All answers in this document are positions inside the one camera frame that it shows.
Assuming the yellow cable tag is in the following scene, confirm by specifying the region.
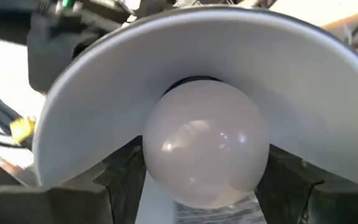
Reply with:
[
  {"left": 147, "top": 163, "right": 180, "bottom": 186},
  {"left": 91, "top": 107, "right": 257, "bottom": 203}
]
[{"left": 9, "top": 116, "right": 37, "bottom": 146}]

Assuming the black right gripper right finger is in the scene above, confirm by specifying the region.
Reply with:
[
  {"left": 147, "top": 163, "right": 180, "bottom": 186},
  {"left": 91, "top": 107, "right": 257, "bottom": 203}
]
[{"left": 255, "top": 144, "right": 358, "bottom": 224}]

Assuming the black gooseneck desk lamp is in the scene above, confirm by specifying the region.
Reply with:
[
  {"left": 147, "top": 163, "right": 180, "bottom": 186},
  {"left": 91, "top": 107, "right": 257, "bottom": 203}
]
[{"left": 32, "top": 4, "right": 358, "bottom": 224}]

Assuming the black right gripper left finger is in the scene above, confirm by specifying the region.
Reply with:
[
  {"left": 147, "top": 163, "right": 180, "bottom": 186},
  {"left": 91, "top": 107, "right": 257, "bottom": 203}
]
[{"left": 0, "top": 135, "right": 147, "bottom": 224}]

